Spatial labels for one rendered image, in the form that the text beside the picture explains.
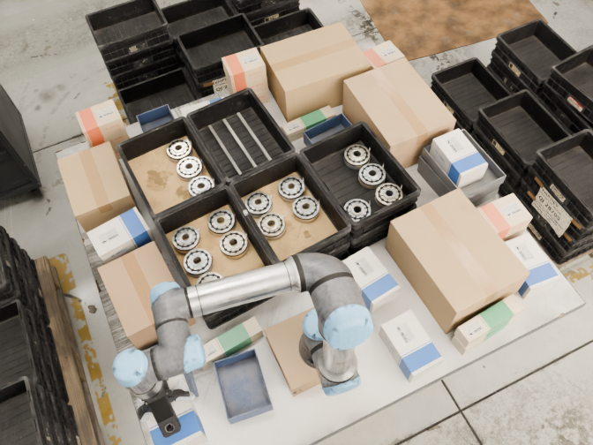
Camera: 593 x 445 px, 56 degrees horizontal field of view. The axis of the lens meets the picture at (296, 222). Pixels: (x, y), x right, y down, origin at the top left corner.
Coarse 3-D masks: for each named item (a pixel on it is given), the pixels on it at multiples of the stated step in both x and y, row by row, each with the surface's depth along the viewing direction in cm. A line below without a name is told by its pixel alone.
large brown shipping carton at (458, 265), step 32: (448, 192) 207; (416, 224) 201; (448, 224) 200; (480, 224) 200; (416, 256) 194; (448, 256) 194; (480, 256) 193; (512, 256) 193; (416, 288) 207; (448, 288) 188; (480, 288) 187; (512, 288) 194; (448, 320) 192
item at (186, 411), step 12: (180, 408) 148; (192, 408) 148; (180, 420) 146; (192, 420) 146; (156, 432) 145; (180, 432) 144; (192, 432) 144; (204, 432) 151; (156, 444) 143; (168, 444) 143; (180, 444) 143; (192, 444) 147
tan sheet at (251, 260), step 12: (204, 216) 214; (204, 228) 212; (240, 228) 211; (204, 240) 209; (216, 240) 209; (216, 252) 206; (252, 252) 206; (216, 264) 204; (228, 264) 203; (240, 264) 203; (252, 264) 203
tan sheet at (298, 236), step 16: (288, 176) 223; (272, 192) 219; (304, 192) 218; (272, 208) 215; (288, 208) 215; (304, 208) 214; (320, 208) 214; (288, 224) 211; (304, 224) 211; (320, 224) 210; (272, 240) 208; (288, 240) 208; (304, 240) 207; (288, 256) 204
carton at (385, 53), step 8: (376, 48) 255; (384, 48) 255; (392, 48) 255; (368, 56) 253; (376, 56) 253; (384, 56) 252; (392, 56) 252; (400, 56) 252; (376, 64) 250; (384, 64) 250
